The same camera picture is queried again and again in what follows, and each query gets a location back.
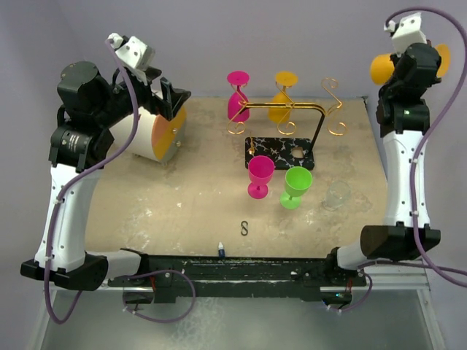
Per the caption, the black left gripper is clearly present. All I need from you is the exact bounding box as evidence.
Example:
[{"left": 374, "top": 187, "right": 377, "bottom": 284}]
[{"left": 94, "top": 65, "right": 189, "bottom": 128}]

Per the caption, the orange wine glass front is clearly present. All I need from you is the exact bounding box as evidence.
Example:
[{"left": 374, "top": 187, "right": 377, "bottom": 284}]
[{"left": 369, "top": 44, "right": 451, "bottom": 85}]

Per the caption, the orange wine glass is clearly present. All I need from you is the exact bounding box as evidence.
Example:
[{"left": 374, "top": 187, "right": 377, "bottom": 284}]
[
  {"left": 267, "top": 71, "right": 299, "bottom": 125},
  {"left": 369, "top": 44, "right": 451, "bottom": 85}
]

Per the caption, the pink wine glass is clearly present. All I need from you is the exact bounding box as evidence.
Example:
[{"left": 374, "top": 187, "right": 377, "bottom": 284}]
[
  {"left": 227, "top": 71, "right": 250, "bottom": 123},
  {"left": 247, "top": 155, "right": 275, "bottom": 200}
]

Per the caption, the clear glass cup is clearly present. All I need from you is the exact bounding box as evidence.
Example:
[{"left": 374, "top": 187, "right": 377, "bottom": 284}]
[{"left": 323, "top": 180, "right": 351, "bottom": 211}]

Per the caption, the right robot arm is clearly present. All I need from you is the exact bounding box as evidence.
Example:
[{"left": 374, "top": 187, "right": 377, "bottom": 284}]
[{"left": 324, "top": 43, "right": 441, "bottom": 285}]

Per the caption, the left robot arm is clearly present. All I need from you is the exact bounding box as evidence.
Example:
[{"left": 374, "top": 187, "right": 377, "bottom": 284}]
[{"left": 20, "top": 61, "right": 191, "bottom": 291}]

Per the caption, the pink wine glass on table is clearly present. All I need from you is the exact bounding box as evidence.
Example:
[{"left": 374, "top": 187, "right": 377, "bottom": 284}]
[{"left": 247, "top": 155, "right": 275, "bottom": 200}]

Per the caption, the black marble rack base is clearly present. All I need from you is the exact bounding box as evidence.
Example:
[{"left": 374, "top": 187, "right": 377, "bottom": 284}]
[{"left": 244, "top": 136, "right": 315, "bottom": 171}]

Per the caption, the green wine glass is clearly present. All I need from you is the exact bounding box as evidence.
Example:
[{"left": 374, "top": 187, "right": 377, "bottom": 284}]
[{"left": 279, "top": 166, "right": 313, "bottom": 210}]

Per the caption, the white round drawer box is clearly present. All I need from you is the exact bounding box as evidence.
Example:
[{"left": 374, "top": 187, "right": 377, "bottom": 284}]
[{"left": 127, "top": 106, "right": 187, "bottom": 163}]

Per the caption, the black S hook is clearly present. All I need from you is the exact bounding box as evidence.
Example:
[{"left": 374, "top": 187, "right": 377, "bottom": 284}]
[{"left": 240, "top": 220, "right": 249, "bottom": 236}]

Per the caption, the small white dropper bottle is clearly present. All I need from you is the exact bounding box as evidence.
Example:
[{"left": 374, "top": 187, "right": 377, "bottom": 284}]
[{"left": 217, "top": 242, "right": 225, "bottom": 258}]

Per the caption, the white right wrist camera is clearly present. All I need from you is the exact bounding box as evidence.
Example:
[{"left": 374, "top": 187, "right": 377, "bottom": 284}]
[{"left": 384, "top": 12, "right": 428, "bottom": 56}]

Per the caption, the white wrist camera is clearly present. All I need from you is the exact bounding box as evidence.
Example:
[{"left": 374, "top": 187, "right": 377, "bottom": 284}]
[
  {"left": 107, "top": 33, "right": 155, "bottom": 83},
  {"left": 384, "top": 12, "right": 428, "bottom": 56}
]

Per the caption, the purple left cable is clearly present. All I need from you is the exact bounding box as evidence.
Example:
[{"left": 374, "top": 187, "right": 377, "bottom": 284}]
[{"left": 42, "top": 37, "right": 141, "bottom": 325}]

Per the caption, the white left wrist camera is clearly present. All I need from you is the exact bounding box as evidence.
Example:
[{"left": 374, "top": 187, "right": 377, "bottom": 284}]
[{"left": 107, "top": 33, "right": 155, "bottom": 83}]

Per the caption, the gold wire wine glass rack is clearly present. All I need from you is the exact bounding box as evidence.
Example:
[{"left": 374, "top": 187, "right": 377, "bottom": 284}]
[{"left": 226, "top": 71, "right": 347, "bottom": 136}]

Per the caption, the aluminium frame rail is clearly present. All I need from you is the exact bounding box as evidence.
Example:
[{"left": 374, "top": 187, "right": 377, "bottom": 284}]
[{"left": 364, "top": 264, "right": 430, "bottom": 290}]

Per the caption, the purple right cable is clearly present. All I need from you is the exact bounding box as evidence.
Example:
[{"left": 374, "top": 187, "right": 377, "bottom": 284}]
[{"left": 385, "top": 7, "right": 467, "bottom": 287}]

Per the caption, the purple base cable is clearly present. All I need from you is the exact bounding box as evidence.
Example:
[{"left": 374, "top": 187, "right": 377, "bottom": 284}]
[{"left": 121, "top": 268, "right": 197, "bottom": 323}]

